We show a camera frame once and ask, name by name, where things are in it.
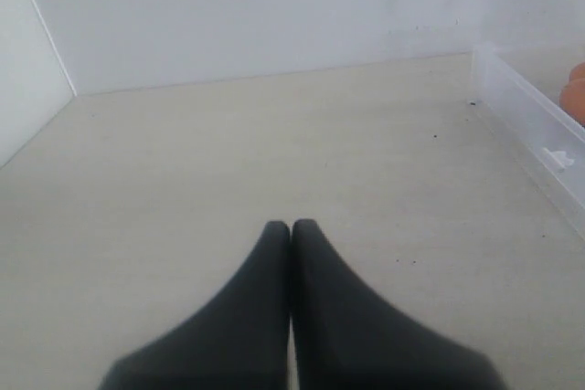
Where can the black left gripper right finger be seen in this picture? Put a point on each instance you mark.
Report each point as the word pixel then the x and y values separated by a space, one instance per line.
pixel 348 337

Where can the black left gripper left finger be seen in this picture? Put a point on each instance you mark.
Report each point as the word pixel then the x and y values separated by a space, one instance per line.
pixel 238 340

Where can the brown egg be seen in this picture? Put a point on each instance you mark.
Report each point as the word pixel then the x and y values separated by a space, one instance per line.
pixel 578 72
pixel 572 100

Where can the clear plastic tray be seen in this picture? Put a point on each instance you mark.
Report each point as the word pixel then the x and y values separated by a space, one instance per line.
pixel 516 91

